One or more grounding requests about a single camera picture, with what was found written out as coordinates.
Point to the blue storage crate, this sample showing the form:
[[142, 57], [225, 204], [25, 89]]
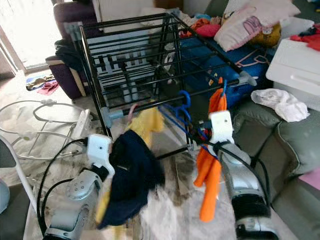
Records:
[[215, 60]]

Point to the yellow t-shirt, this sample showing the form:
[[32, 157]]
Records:
[[147, 122]]

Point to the black metal drying rack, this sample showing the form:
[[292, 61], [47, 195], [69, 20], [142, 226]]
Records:
[[200, 90]]

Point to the pink mat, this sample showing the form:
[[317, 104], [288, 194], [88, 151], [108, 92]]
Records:
[[312, 179]]

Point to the blue plastic hanger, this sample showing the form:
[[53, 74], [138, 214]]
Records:
[[224, 87], [180, 125]]

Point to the dark purple armchair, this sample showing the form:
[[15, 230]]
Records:
[[70, 80]]

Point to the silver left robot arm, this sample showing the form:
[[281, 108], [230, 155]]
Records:
[[77, 200]]

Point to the white crumpled cloth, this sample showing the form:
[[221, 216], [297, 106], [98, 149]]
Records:
[[280, 102]]

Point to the white slatted crib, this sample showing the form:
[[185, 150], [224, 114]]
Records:
[[130, 70]]

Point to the grey green leather sofa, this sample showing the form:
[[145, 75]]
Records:
[[280, 145]]

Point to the yellow plush toy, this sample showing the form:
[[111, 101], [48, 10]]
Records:
[[267, 36]]

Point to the dark clothes heap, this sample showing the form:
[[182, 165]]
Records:
[[70, 52]]

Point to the red and pink clothes pile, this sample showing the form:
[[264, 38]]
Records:
[[205, 27]]

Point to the white printer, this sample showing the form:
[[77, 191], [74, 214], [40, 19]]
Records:
[[295, 70]]

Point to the navy blue garment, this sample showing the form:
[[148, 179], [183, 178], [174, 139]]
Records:
[[132, 180]]

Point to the orange t-shirt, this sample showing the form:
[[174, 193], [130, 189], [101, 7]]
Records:
[[212, 175]]

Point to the blue oval chair cushion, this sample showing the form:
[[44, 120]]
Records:
[[4, 195]]

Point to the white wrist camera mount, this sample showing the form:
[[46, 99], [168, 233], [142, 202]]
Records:
[[99, 150], [222, 127]]

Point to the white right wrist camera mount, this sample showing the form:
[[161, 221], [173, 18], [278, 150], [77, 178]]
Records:
[[222, 127]]

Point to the black folding chair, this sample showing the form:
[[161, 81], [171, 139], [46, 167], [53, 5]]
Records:
[[7, 225]]

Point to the small pink clothes heap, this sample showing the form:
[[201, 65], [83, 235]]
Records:
[[42, 86]]

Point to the pink plastic hanger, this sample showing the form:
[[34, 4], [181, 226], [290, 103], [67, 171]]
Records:
[[132, 111]]

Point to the pink cartoon pillow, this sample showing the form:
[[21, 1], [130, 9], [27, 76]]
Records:
[[255, 20]]

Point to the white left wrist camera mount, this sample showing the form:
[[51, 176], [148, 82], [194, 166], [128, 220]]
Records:
[[99, 150]]

